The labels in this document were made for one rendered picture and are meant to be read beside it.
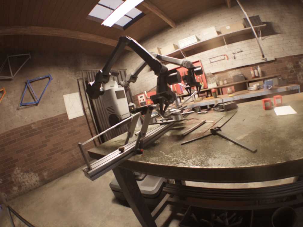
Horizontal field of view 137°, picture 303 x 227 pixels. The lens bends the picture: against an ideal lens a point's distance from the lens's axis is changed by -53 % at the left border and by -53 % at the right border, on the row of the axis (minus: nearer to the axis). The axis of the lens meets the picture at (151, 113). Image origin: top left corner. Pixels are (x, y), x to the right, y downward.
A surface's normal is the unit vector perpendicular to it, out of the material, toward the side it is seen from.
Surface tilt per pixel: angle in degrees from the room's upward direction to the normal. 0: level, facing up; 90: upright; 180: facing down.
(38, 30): 90
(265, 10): 90
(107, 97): 90
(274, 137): 0
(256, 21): 90
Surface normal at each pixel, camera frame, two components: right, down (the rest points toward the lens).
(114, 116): -0.41, 0.21
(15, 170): 0.78, -0.14
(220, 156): -0.25, -0.96
